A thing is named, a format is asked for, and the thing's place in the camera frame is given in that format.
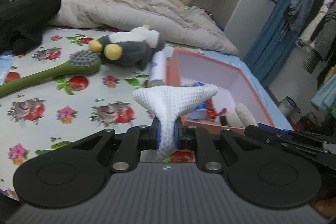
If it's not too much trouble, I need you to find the blue tissue pack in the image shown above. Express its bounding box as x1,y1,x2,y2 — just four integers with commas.
187,102,209,121

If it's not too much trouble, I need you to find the white knitted cloth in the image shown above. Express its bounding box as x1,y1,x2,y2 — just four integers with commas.
133,84,218,162

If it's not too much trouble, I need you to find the red snack wrapper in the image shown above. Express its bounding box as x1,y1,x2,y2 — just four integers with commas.
207,107,227,120

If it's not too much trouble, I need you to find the white trash bin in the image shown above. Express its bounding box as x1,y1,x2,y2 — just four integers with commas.
278,96,301,117

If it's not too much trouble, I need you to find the small panda plush toy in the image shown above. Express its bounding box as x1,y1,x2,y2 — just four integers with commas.
220,103,258,128

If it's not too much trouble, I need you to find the pink cardboard box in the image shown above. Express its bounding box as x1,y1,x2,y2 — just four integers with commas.
166,48,275,127

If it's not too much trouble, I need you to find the white paper roll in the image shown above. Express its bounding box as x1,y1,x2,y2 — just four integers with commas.
147,51,166,88

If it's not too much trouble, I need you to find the fruit pattern table cloth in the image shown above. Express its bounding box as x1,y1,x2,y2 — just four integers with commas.
1,27,153,198

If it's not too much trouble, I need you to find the grey penguin plush toy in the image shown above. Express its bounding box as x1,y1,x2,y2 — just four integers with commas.
88,25,166,71

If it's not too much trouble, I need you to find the green massage brush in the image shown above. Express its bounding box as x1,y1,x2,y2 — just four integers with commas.
1,50,102,97

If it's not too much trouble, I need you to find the grey quilt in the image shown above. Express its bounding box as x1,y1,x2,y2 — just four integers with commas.
50,0,239,55

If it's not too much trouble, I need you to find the hanging clothes rack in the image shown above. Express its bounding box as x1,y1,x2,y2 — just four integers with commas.
278,0,335,122

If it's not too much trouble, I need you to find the blue curtain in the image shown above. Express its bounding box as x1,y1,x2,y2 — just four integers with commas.
243,0,315,87

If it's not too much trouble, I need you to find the light blue bed sheet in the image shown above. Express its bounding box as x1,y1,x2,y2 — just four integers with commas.
0,0,293,130

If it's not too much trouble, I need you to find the black clothing pile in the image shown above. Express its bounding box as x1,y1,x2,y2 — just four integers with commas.
1,0,61,55

